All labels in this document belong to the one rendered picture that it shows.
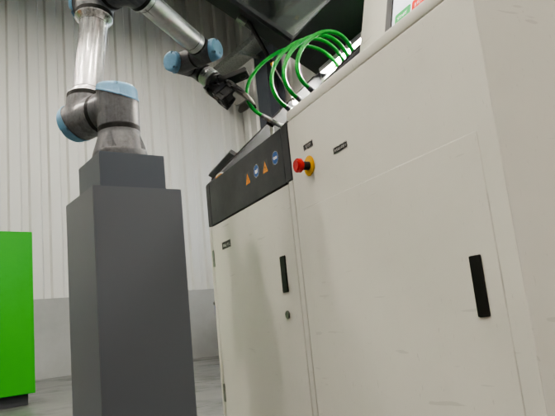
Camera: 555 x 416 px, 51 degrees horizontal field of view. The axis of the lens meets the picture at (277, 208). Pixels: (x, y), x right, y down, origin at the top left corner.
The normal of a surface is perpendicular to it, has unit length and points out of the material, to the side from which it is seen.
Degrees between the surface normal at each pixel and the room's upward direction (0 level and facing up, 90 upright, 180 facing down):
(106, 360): 90
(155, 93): 90
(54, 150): 90
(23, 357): 90
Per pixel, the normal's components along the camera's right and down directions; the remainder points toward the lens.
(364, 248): -0.90, 0.01
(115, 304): 0.57, -0.21
